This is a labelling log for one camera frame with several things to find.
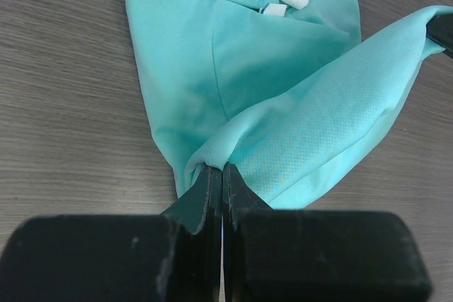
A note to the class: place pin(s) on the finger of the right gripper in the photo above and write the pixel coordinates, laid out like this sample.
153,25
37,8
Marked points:
440,30

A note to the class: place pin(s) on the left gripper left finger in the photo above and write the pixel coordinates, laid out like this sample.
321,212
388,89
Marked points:
171,256

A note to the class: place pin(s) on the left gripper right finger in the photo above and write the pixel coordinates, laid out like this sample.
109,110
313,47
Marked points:
316,255

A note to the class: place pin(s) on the teal t shirt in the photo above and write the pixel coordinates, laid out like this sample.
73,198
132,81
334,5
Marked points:
294,98

